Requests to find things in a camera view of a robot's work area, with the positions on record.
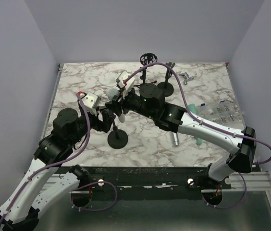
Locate black round-base microphone stand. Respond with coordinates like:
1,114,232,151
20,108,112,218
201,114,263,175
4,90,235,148
157,69,174,97

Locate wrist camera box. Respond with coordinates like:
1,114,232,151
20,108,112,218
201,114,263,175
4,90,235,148
116,71,135,99
77,91,100,114

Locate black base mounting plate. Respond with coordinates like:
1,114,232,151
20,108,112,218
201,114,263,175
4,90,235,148
72,167,231,201

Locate black left-corner microphone stand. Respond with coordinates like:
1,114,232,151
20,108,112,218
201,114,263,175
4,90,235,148
104,100,129,150

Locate aluminium rail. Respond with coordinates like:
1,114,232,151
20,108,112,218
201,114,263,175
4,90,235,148
21,171,271,193

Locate clear plastic screw box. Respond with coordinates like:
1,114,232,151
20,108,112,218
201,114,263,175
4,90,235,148
197,100,243,128

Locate white microphone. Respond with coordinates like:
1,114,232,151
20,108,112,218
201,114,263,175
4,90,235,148
107,88,125,123

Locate silver metal faucet part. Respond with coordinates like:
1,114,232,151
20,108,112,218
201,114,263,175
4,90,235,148
179,72,194,85

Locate grey silver microphone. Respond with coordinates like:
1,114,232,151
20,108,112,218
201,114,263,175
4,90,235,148
171,132,179,147

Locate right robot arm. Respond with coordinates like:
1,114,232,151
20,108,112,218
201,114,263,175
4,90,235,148
121,83,256,189

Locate mint green microphone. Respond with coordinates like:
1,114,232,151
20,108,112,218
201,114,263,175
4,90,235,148
188,104,202,145

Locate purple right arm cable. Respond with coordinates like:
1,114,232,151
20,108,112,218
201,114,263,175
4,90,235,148
123,62,271,209

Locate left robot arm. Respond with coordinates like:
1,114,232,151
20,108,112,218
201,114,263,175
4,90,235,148
0,100,115,231

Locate black shock-mount tripod stand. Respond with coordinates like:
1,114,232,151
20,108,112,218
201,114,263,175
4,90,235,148
134,52,158,89

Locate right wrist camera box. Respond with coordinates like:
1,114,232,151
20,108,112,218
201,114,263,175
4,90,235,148
116,71,135,99

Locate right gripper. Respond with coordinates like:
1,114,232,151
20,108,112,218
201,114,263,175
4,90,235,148
105,86,156,121

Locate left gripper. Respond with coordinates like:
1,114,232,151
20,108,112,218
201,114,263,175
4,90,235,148
70,107,116,146

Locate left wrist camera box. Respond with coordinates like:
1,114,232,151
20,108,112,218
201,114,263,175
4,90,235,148
77,91,100,114

